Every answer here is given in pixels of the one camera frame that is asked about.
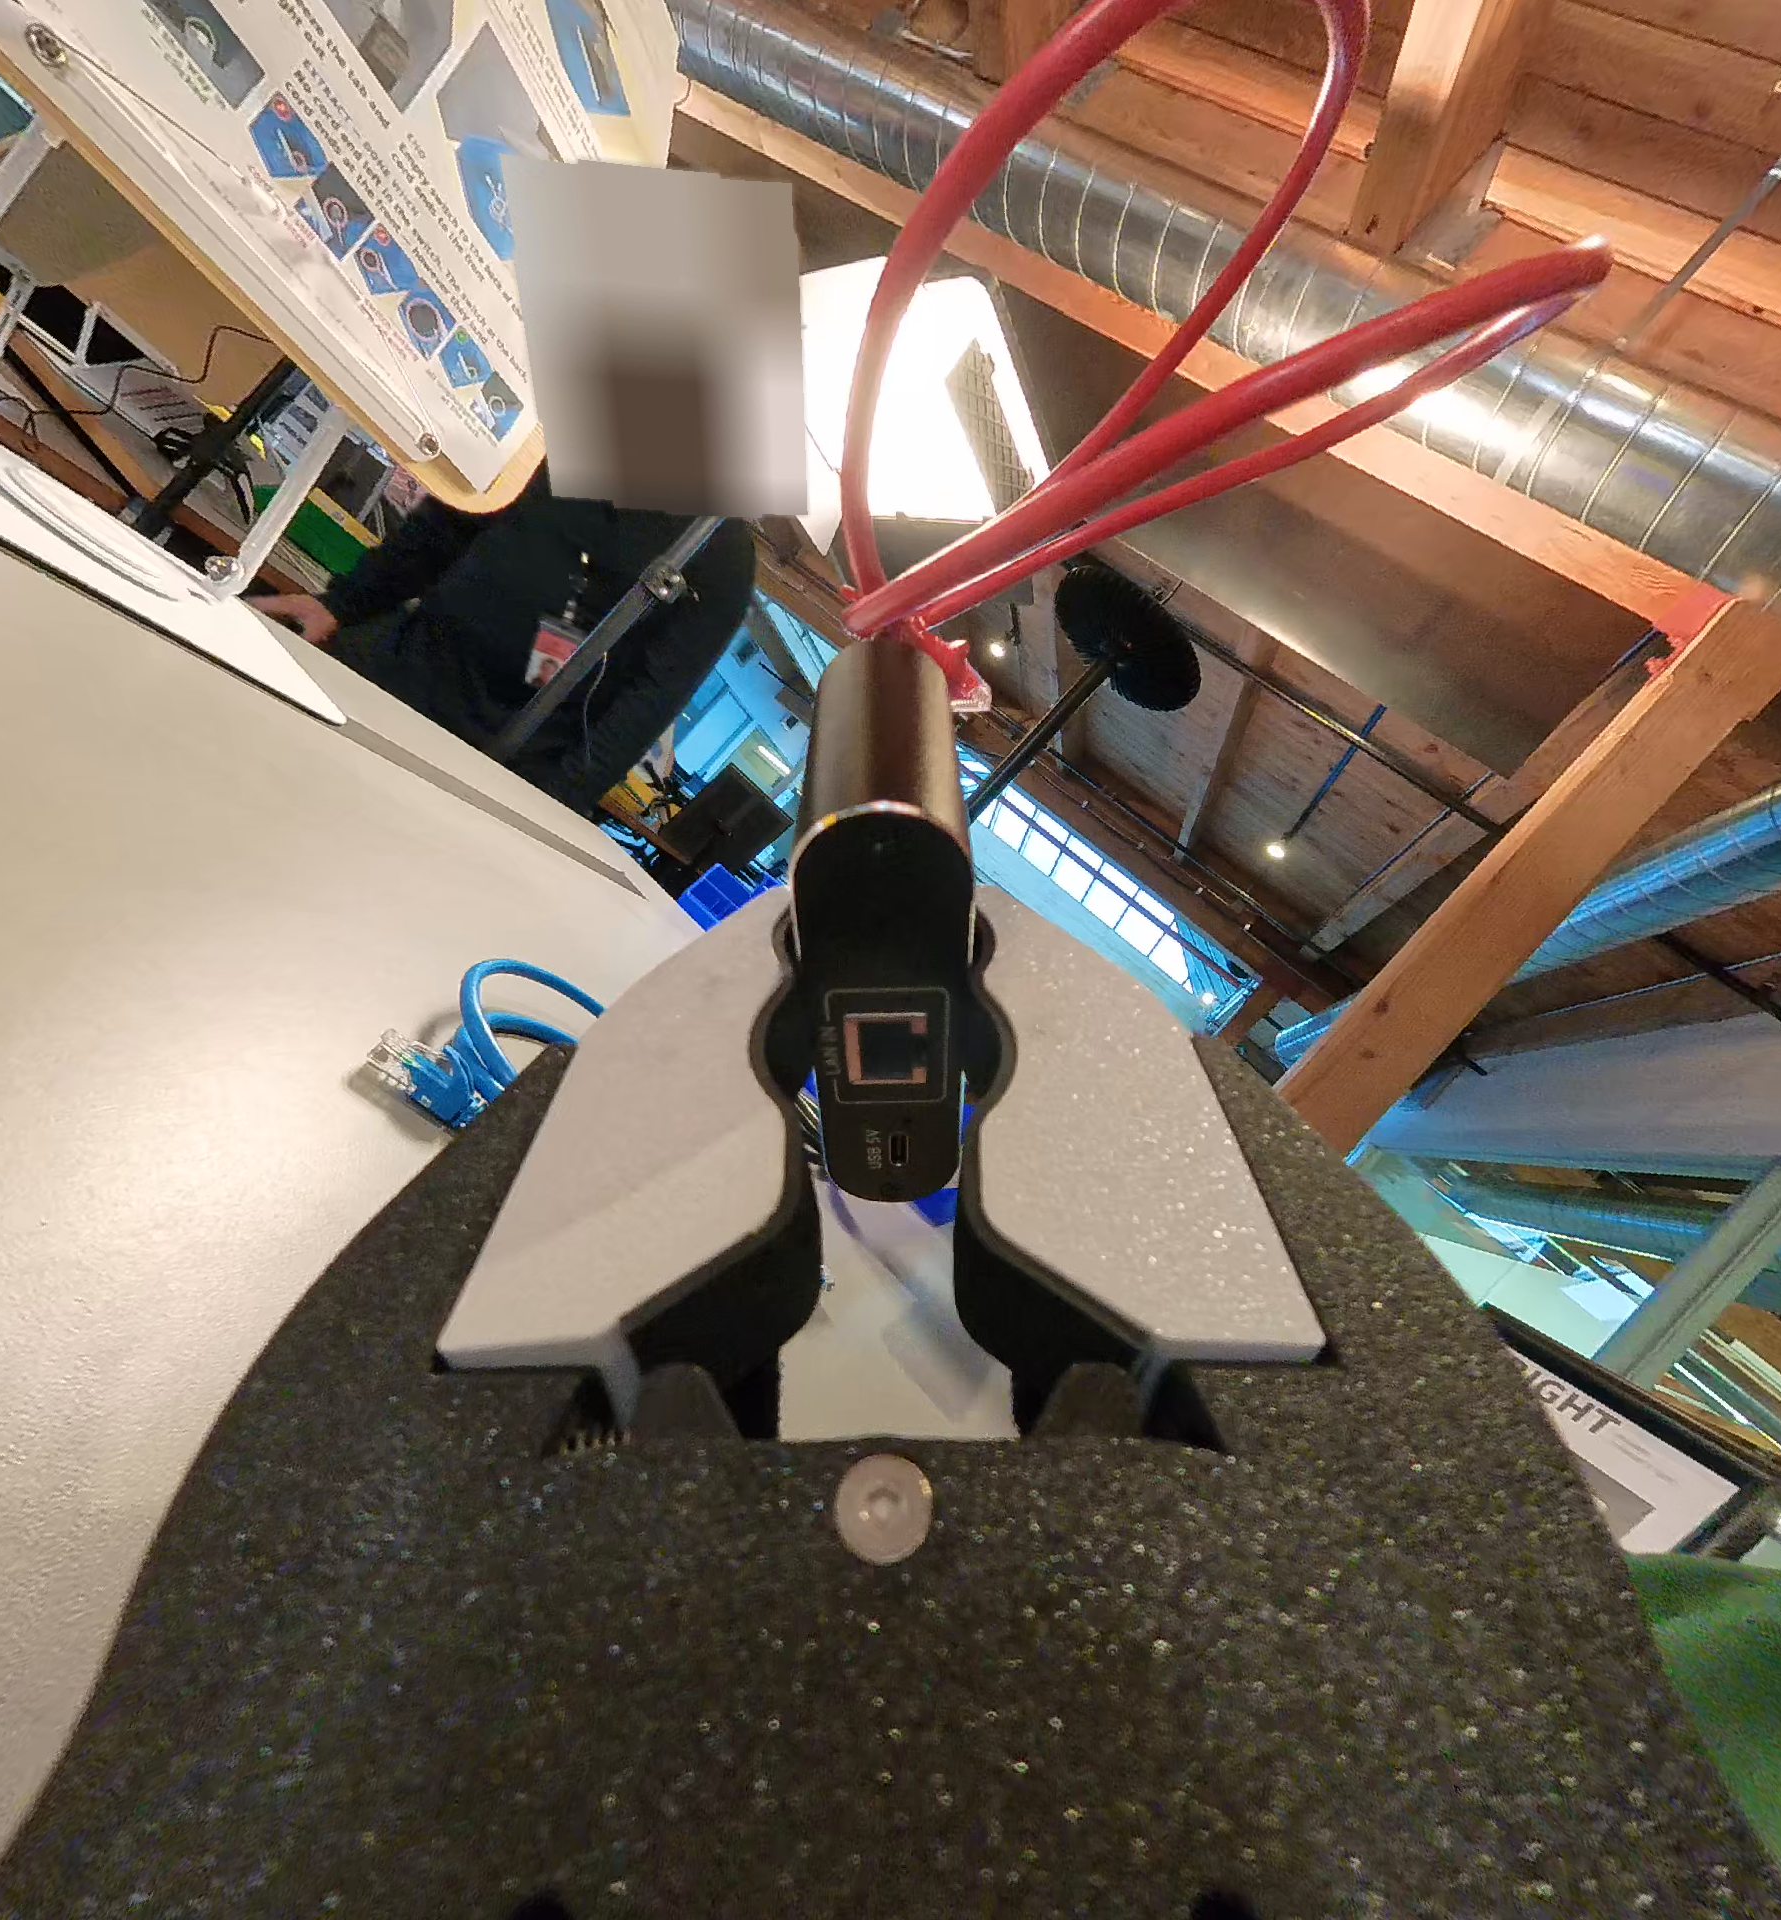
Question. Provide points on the wooden support post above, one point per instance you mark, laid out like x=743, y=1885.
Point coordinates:
x=1549, y=884

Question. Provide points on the white board stand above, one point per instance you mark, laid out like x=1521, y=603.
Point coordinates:
x=154, y=600

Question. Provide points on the small blue plastic bin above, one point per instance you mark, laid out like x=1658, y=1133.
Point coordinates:
x=725, y=905

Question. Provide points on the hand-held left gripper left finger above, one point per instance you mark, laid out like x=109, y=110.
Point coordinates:
x=635, y=1156

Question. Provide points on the bright light panel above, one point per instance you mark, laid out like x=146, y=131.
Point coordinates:
x=905, y=391

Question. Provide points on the instruction board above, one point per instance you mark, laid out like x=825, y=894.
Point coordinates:
x=381, y=181

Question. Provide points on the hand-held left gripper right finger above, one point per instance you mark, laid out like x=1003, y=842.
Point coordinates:
x=1146, y=1185

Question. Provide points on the person's right forearm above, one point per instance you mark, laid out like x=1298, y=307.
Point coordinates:
x=1760, y=1726

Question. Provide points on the black pole stand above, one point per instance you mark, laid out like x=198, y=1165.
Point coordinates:
x=1132, y=639

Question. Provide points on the black network splitter box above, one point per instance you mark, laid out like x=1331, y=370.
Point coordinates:
x=882, y=916

